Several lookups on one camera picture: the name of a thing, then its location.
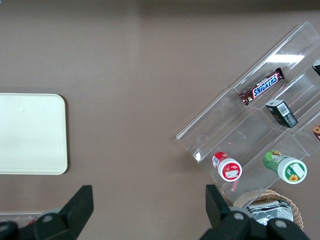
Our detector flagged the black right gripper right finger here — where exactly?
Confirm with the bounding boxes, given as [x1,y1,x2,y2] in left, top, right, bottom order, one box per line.
[199,184,311,240]

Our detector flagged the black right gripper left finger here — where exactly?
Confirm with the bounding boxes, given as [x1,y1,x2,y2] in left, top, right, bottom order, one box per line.
[0,184,94,240]

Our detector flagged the light oval wicker basket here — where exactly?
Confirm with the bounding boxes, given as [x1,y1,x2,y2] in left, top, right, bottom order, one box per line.
[234,189,305,232]

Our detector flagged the cream rectangular serving tray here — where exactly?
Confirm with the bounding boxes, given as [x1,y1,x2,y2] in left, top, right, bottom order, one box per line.
[0,93,69,176]

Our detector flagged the red white-lidded snack can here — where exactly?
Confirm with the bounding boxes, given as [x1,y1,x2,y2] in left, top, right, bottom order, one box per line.
[211,151,243,182]

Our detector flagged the crumpled silver foil package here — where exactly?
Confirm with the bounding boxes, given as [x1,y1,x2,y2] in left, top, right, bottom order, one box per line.
[244,198,295,226]

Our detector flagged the clear acrylic bottle rack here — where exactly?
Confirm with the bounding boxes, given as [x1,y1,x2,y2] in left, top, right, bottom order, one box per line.
[0,211,45,226]

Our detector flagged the green white-lidded snack can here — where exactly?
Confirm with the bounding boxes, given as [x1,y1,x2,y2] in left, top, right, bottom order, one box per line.
[263,149,308,185]

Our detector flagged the clear acrylic tiered shelf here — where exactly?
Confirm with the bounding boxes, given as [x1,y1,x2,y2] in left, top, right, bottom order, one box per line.
[175,21,320,201]

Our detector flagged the small black barcode box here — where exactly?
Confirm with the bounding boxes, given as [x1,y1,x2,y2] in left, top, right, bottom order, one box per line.
[265,99,299,129]

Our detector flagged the brown cookie box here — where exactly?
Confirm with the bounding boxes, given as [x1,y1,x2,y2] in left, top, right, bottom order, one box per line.
[311,124,320,142]

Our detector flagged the Snickers chocolate bar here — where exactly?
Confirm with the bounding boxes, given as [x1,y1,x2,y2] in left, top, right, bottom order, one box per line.
[238,67,286,106]

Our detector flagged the small black packet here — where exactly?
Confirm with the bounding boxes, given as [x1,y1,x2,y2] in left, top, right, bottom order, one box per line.
[311,59,320,78]

